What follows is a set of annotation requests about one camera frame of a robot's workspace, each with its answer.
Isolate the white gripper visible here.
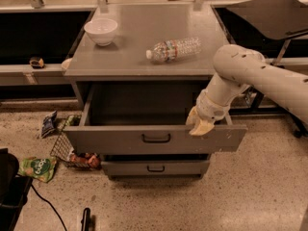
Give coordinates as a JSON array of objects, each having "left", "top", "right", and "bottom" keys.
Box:
[{"left": 186, "top": 90, "right": 230, "bottom": 136}]

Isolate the grey top drawer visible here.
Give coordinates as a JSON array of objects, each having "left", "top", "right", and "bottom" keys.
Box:
[{"left": 64, "top": 81, "right": 247, "bottom": 155}]

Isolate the grey drawer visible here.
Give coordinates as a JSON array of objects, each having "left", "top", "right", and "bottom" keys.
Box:
[
  {"left": 64, "top": 81, "right": 247, "bottom": 155},
  {"left": 102, "top": 160, "right": 210, "bottom": 176}
]

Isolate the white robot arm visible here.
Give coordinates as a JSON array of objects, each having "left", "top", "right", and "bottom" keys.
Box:
[{"left": 187, "top": 44, "right": 308, "bottom": 136}]

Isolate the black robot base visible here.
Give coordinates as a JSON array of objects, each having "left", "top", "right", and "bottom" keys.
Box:
[{"left": 0, "top": 148, "right": 32, "bottom": 231}]

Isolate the grey drawer cabinet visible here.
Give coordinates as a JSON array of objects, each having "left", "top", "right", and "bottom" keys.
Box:
[{"left": 64, "top": 3, "right": 245, "bottom": 181}]

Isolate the grey bottom drawer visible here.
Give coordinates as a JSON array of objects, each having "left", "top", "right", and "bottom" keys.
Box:
[{"left": 102, "top": 160, "right": 210, "bottom": 176}]

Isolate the black table top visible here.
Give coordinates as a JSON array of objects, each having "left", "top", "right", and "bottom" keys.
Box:
[{"left": 226, "top": 0, "right": 308, "bottom": 40}]

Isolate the clear plastic water bottle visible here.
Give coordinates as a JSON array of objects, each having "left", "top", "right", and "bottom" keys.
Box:
[{"left": 145, "top": 37, "right": 201, "bottom": 63}]

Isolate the red snack pack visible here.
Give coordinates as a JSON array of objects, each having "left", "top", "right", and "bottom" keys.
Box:
[{"left": 69, "top": 153, "right": 100, "bottom": 168}]

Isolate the green chip bag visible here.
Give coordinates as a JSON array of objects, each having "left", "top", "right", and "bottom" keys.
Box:
[{"left": 62, "top": 115, "right": 81, "bottom": 129}]

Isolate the white ceramic bowl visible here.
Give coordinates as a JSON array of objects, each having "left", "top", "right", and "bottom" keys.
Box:
[{"left": 84, "top": 18, "right": 117, "bottom": 46}]

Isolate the black bar on floor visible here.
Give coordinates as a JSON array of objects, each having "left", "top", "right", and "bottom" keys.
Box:
[{"left": 81, "top": 208, "right": 91, "bottom": 231}]

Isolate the blue snack bag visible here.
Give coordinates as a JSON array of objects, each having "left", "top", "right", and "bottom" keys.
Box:
[{"left": 41, "top": 111, "right": 58, "bottom": 138}]

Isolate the green snack bag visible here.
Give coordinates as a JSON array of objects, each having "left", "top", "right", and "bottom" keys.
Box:
[{"left": 18, "top": 157, "right": 57, "bottom": 183}]

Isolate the yellow tape measure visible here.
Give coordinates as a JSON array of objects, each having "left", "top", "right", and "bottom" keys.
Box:
[{"left": 29, "top": 57, "right": 44, "bottom": 68}]

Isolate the wire mesh basket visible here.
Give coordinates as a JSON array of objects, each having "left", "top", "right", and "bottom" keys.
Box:
[{"left": 50, "top": 132, "right": 89, "bottom": 168}]

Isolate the black cable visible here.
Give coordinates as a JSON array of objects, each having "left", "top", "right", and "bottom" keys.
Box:
[{"left": 30, "top": 183, "right": 69, "bottom": 231}]

